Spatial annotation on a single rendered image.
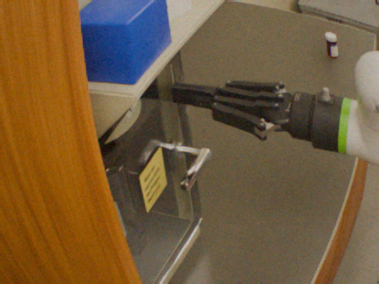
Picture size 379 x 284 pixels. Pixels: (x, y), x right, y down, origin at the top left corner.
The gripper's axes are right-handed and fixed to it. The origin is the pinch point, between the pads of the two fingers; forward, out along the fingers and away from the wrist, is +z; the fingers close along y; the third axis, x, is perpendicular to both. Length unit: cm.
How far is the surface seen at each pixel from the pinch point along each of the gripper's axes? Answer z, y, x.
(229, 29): 28, -85, 37
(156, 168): 3.5, 8.9, 8.0
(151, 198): 3.6, 12.0, 11.4
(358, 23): -2, -239, 100
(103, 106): -2.3, 27.4, -18.0
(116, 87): -3.8, 26.3, -20.1
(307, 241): -19.2, -6.4, 37.0
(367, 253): -34, -84, 131
